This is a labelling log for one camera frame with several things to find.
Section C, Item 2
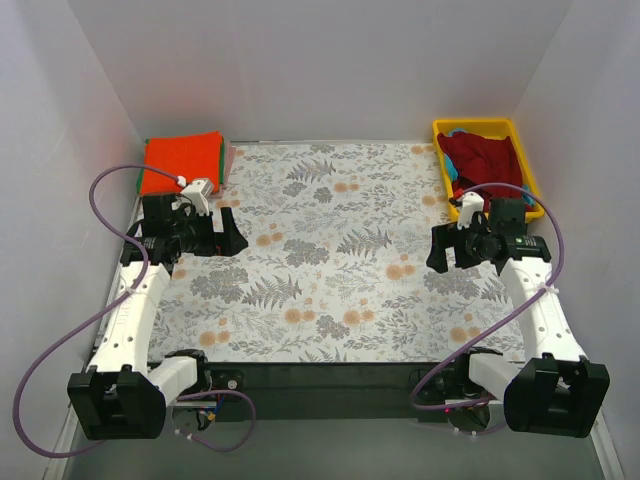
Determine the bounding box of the dark red t-shirt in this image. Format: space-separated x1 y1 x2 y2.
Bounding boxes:
437 131 523 193

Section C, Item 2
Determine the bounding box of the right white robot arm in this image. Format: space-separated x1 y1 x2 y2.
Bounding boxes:
426 192 610 438

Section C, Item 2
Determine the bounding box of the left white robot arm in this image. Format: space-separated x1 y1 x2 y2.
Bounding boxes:
67 194 248 440

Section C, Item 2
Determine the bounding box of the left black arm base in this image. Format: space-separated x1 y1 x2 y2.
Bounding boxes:
164 349 245 397

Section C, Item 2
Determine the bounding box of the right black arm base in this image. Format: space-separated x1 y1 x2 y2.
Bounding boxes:
409 347 503 411

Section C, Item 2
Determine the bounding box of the teal t-shirt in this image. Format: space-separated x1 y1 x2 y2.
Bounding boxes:
438 128 470 182

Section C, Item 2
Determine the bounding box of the folded orange t-shirt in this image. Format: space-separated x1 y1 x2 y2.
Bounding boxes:
144 131 224 184

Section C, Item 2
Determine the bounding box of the folded pink t-shirt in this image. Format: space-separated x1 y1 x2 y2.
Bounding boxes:
210 140 236 198

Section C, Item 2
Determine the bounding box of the floral patterned table mat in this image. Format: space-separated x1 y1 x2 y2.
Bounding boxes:
148 143 524 363

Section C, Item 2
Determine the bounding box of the yellow plastic bin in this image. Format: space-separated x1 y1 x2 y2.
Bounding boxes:
432 117 544 222

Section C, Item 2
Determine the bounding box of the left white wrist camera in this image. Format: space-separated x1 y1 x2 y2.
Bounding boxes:
180 178 213 216

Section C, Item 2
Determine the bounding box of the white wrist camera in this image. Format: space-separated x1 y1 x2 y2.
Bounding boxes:
449 190 484 230
180 178 213 216

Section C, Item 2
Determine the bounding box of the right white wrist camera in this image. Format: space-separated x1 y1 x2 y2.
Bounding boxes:
449 190 484 230

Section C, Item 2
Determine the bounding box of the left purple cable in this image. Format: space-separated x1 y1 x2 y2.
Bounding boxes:
11 164 257 459

